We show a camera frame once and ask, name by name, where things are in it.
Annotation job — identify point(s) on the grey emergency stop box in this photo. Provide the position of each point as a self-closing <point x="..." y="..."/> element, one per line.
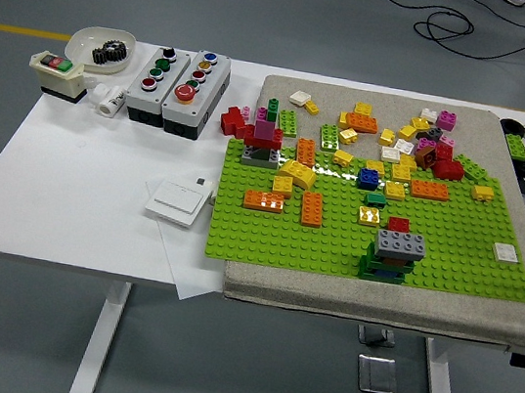
<point x="206" y="94"/>

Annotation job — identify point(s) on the metal floor plate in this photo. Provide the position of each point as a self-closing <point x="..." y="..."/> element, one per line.
<point x="378" y="374"/>

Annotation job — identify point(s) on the grey square brick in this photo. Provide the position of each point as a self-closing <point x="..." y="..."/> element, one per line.
<point x="246" y="158"/>

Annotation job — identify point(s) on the pink tall brick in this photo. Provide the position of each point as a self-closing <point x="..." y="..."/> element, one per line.
<point x="264" y="130"/>

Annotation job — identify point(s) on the grey long brick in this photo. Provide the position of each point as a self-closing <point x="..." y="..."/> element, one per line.
<point x="398" y="244"/>

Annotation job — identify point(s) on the dark grey brick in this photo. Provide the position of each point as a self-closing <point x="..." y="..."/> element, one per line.
<point x="432" y="133"/>

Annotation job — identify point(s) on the white wall switch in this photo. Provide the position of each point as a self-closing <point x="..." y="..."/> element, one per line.
<point x="175" y="203"/>

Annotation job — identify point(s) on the red rounded brick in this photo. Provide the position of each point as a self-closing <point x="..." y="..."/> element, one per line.
<point x="449" y="170"/>

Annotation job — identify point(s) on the yellow narrow brick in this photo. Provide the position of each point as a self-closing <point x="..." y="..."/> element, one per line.
<point x="312" y="108"/>

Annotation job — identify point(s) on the dark green small brick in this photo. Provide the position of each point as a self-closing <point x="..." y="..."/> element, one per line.
<point x="375" y="200"/>

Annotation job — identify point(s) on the orange long brick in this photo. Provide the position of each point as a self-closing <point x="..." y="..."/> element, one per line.
<point x="429" y="190"/>
<point x="263" y="201"/>
<point x="312" y="210"/>
<point x="362" y="122"/>
<point x="306" y="152"/>

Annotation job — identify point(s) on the green long brick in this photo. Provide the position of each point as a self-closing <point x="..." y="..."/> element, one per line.
<point x="288" y="123"/>
<point x="329" y="137"/>
<point x="471" y="168"/>

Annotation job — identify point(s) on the red wide brick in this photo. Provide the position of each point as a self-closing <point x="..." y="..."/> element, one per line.
<point x="249" y="135"/>

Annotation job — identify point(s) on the blue flat brick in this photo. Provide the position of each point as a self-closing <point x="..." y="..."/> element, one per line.
<point x="386" y="274"/>

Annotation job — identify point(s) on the metal floor box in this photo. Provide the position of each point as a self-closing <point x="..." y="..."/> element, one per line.
<point x="376" y="336"/>

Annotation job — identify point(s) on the red stepped brick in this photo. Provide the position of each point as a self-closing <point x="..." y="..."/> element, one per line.
<point x="231" y="122"/>

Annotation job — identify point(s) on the cream switch box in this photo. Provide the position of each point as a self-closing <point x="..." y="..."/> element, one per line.
<point x="58" y="72"/>

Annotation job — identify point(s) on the white square plate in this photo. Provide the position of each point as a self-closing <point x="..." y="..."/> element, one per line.
<point x="507" y="253"/>

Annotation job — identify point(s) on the green studded baseplate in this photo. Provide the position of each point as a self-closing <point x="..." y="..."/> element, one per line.
<point x="334" y="247"/>

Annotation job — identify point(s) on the magenta square brick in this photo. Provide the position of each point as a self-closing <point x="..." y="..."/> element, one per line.
<point x="426" y="144"/>

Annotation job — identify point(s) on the small pink brick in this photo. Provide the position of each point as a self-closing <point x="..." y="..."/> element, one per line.
<point x="246" y="112"/>

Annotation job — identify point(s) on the green narrow brick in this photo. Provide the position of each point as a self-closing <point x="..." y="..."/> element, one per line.
<point x="274" y="107"/>

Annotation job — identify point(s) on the green stacked bricks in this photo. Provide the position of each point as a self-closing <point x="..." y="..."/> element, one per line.
<point x="368" y="267"/>

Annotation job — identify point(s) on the grey four-button box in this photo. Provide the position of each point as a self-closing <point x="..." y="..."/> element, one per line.
<point x="139" y="94"/>

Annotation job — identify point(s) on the white dish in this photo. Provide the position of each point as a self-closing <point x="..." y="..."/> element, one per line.
<point x="79" y="48"/>

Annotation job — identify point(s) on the black gear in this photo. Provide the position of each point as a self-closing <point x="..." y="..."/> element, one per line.
<point x="110" y="52"/>

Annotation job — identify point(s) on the yellow curved brick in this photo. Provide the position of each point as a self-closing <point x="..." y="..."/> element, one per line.
<point x="298" y="173"/>

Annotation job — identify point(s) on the red square brick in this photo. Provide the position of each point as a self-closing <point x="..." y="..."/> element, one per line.
<point x="398" y="224"/>

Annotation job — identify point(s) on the blue square brick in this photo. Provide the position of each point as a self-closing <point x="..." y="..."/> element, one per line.
<point x="369" y="179"/>

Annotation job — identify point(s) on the brown square brick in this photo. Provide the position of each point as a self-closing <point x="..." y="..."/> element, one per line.
<point x="426" y="158"/>

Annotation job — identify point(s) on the yellow square brick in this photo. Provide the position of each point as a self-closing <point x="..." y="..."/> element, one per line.
<point x="343" y="157"/>
<point x="420" y="123"/>
<point x="387" y="137"/>
<point x="395" y="190"/>
<point x="282" y="187"/>
<point x="401" y="173"/>
<point x="342" y="120"/>
<point x="407" y="132"/>
<point x="348" y="136"/>
<point x="483" y="192"/>
<point x="407" y="161"/>
<point x="369" y="216"/>
<point x="375" y="166"/>
<point x="363" y="109"/>

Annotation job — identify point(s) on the white square brick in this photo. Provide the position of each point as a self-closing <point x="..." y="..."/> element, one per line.
<point x="300" y="97"/>
<point x="429" y="115"/>
<point x="404" y="146"/>
<point x="391" y="154"/>

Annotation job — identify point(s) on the dark orange square brick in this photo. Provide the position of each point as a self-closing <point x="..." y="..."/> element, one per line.
<point x="396" y="262"/>

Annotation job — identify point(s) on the white paper sheet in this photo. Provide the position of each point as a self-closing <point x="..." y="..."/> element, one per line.
<point x="191" y="275"/>

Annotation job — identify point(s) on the white pipe fitting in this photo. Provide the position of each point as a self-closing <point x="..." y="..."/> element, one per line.
<point x="111" y="102"/>

